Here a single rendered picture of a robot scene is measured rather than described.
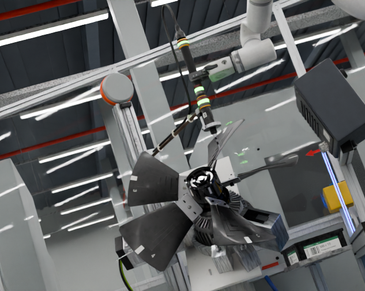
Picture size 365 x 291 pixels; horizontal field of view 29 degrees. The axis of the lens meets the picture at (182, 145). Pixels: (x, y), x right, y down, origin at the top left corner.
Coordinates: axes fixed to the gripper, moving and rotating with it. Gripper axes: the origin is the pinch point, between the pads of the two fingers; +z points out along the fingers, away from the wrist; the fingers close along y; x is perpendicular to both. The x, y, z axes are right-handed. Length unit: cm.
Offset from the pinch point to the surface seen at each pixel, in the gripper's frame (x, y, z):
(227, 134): -22.3, 11.8, -3.6
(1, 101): 288, 656, 315
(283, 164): -44.2, -9.2, -19.9
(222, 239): -63, -25, 7
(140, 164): -21.3, 11.4, 32.5
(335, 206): -61, 21, -33
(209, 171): -36.4, -3.2, 6.2
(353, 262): -83, 70, -34
